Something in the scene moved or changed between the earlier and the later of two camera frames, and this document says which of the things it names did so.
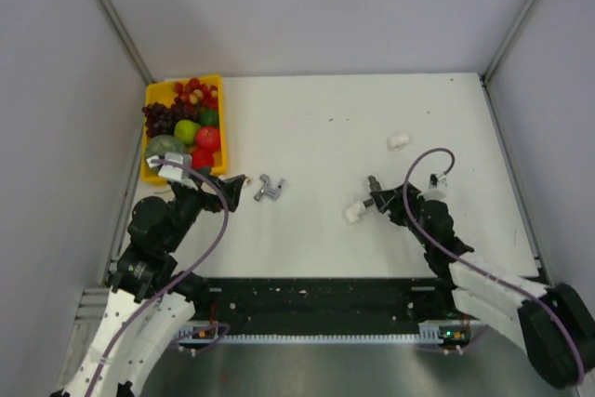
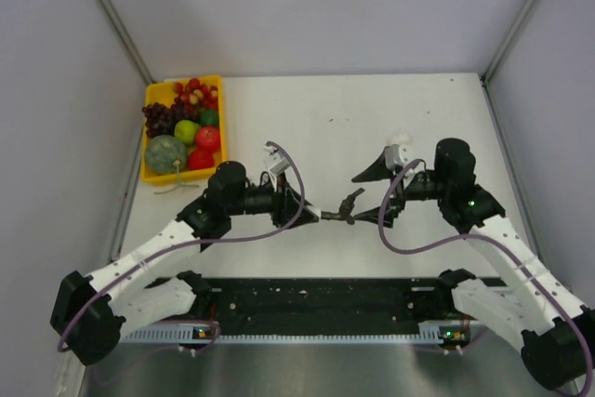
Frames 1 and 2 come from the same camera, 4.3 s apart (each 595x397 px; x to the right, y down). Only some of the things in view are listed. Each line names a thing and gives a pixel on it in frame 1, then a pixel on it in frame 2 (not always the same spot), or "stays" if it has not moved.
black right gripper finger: (386, 200) → (373, 216)
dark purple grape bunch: (160, 119) stays
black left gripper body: (192, 202) → (278, 196)
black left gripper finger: (231, 188) → (292, 206)
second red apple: (202, 158) stays
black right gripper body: (402, 218) → (416, 191)
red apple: (208, 138) stays
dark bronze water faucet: (374, 186) → (345, 212)
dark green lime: (208, 117) stays
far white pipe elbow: (397, 140) stays
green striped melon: (162, 144) stays
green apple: (185, 131) stays
